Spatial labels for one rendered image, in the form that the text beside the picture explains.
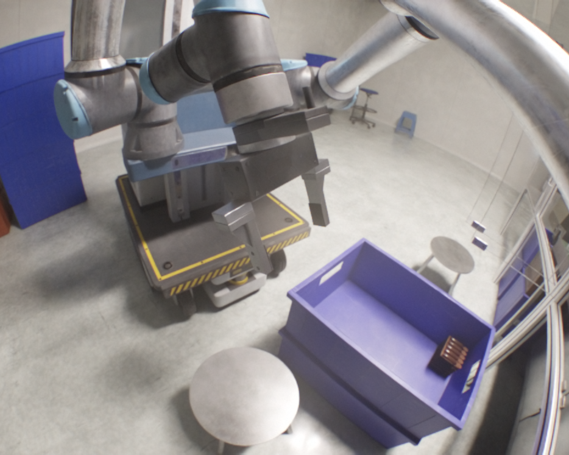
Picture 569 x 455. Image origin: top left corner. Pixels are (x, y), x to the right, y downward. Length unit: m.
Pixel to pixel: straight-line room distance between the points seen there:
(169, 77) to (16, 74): 1.65
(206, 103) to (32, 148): 1.39
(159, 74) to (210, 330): 0.97
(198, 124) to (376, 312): 0.94
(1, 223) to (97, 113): 1.76
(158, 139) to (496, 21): 0.72
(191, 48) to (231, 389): 0.75
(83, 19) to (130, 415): 1.14
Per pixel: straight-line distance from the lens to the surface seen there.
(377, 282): 1.03
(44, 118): 1.97
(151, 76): 0.41
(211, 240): 1.02
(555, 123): 0.22
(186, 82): 0.38
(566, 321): 1.54
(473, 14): 0.29
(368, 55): 0.73
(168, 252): 1.00
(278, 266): 1.24
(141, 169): 0.76
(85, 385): 1.19
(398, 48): 0.66
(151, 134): 0.74
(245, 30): 0.32
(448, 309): 0.97
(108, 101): 0.64
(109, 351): 1.20
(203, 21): 0.34
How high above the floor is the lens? 0.99
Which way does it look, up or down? 37 degrees down
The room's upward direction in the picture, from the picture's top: 9 degrees clockwise
